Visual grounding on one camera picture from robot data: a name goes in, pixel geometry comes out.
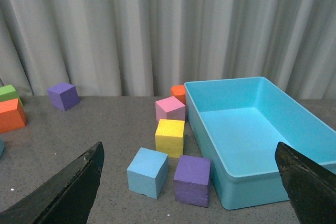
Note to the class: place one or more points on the yellow foam block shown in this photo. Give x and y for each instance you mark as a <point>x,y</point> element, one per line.
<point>169,137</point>

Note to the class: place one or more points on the green foam block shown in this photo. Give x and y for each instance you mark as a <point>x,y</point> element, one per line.
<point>8,92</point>

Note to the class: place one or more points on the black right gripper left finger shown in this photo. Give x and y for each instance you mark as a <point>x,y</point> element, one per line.
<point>67,197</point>

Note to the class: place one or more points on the large orange foam block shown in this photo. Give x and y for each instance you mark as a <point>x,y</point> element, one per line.
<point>12,115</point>

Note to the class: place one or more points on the light blue plastic bin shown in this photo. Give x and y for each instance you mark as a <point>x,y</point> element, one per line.
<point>238,123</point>

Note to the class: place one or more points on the orange foam block behind bin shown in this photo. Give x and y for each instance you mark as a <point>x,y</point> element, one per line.
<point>178,92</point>

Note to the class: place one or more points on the purple foam block near bin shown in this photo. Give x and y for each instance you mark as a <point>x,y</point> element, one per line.
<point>192,180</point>

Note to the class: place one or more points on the light blue foam block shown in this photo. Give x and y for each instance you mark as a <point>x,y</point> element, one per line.
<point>148,172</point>
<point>2,147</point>

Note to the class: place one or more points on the pink foam block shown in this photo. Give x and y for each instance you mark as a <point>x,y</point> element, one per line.
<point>170,108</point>

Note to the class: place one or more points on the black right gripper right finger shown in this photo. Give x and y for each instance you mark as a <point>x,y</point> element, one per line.
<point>310,187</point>

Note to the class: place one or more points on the grey pleated curtain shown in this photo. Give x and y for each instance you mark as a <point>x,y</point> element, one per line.
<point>143,47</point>

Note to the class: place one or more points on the purple foam block far left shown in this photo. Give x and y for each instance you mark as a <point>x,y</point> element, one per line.
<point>63,96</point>

